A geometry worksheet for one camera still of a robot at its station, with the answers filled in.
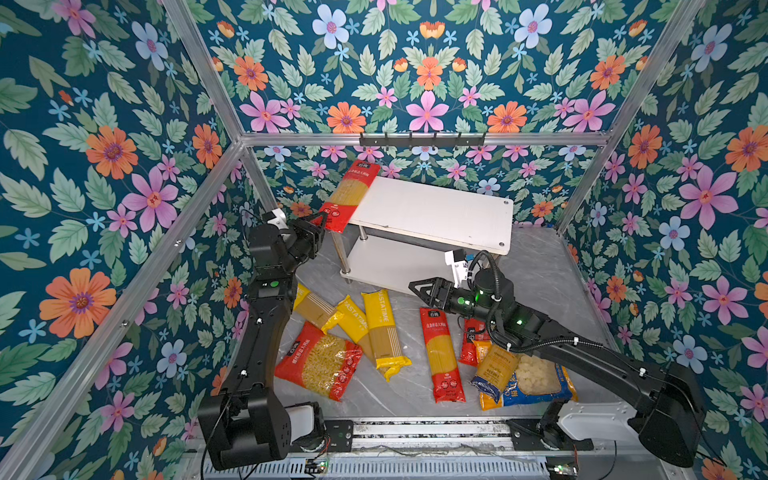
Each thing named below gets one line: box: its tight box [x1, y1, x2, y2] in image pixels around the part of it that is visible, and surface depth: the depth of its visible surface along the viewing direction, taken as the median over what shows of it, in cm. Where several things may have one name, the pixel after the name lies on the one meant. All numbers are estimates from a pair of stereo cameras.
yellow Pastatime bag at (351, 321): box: [321, 295, 376, 364], surface depth 93 cm
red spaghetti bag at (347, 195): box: [312, 160, 381, 233], surface depth 79 cm
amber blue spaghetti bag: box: [477, 344, 519, 392], surface depth 77 cm
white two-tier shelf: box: [331, 177, 513, 291], surface depth 79 cm
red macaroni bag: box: [274, 321, 363, 402], surface depth 84 cm
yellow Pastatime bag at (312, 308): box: [293, 283, 337, 329], surface depth 97 cm
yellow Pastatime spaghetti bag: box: [361, 289, 413, 382], surface depth 90 cm
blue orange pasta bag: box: [480, 354, 578, 411], surface depth 80 cm
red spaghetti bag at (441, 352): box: [420, 307, 467, 403], surface depth 86 cm
